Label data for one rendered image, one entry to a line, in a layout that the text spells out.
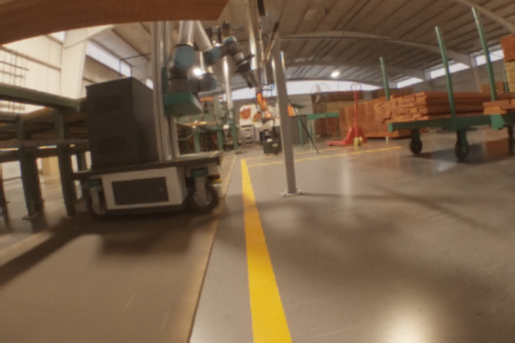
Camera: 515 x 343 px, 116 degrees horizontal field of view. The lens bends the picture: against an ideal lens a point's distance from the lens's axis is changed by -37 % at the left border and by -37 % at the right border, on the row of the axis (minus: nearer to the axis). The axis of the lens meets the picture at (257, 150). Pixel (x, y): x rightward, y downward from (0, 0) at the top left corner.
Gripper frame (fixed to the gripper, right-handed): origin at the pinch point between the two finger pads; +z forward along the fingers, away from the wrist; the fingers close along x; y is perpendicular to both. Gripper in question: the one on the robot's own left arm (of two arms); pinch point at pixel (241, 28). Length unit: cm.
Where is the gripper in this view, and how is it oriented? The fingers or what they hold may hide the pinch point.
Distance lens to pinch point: 185.8
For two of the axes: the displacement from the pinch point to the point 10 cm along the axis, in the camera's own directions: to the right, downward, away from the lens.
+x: -0.6, 0.0, 10.0
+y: -1.1, -9.9, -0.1
